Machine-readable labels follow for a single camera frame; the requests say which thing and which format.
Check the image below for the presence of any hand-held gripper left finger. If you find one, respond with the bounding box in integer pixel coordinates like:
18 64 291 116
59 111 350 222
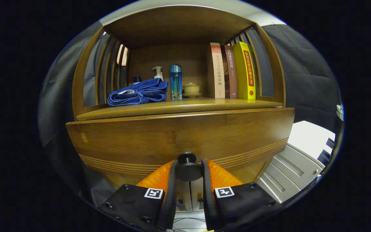
99 159 178 232

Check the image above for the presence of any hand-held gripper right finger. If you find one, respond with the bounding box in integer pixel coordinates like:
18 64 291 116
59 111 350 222
201 158 281 232

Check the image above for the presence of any wooden drawer with black knob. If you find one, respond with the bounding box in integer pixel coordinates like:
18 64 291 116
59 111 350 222
66 107 296 190

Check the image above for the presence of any wooden countertop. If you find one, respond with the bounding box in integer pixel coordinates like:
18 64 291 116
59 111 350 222
76 98 284 121

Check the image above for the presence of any white drawer unit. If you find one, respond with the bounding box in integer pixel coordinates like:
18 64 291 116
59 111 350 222
258 121 336 203

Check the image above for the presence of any wooden cabinet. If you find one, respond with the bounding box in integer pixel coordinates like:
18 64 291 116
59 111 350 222
66 5 296 213

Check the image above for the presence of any blue folded towel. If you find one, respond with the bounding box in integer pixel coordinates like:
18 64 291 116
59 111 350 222
107 78 169 107

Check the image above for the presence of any beige lidded teacup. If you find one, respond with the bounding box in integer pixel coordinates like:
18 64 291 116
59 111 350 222
182 83 202 98

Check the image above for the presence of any blue glass bottle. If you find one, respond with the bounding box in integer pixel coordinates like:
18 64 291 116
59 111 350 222
170 64 183 100

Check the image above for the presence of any white pump bottle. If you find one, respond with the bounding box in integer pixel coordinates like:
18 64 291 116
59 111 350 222
152 66 164 81

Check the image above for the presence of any cream book with orange spine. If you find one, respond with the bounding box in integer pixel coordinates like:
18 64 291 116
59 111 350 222
207 43 225 98

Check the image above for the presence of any brown book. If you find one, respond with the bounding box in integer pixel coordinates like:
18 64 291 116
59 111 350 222
221 45 238 98

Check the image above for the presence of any yellow book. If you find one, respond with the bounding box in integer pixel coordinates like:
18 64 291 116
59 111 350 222
233 41 256 100

